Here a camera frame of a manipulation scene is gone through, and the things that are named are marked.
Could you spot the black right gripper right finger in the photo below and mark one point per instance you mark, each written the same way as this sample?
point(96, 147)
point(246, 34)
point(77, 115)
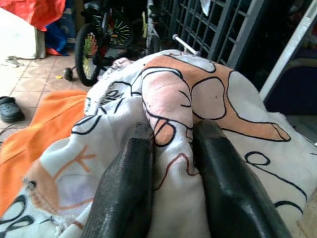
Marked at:
point(230, 188)

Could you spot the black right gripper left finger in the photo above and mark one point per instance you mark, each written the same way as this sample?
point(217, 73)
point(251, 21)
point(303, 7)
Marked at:
point(123, 183)

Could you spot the white cartoon print cloth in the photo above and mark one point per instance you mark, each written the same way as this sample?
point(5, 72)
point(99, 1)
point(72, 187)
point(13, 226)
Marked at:
point(203, 99)

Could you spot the orange cloth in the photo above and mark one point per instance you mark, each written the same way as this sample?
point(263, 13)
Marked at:
point(37, 129)

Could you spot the dark grey clog shoe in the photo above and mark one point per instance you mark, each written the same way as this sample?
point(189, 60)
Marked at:
point(10, 109)

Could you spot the black children's bicycle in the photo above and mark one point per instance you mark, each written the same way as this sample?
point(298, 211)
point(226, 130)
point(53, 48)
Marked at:
point(99, 42)

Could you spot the blue plastic bag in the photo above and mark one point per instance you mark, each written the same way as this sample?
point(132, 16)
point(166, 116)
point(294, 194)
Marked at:
point(55, 37)

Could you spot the black metal grille gate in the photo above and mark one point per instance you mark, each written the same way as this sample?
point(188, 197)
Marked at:
point(210, 24)

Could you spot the white sheet covered object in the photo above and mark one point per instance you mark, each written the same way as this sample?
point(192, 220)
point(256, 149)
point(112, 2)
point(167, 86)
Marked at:
point(17, 37)

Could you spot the orange plastic tarp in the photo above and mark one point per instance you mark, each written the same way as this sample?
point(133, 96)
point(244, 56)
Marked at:
point(39, 11)

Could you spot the white metal door frame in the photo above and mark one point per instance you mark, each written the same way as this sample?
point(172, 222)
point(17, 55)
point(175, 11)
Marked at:
point(287, 52)

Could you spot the white bicycle frame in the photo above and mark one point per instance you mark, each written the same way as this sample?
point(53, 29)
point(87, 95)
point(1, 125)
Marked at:
point(151, 29)

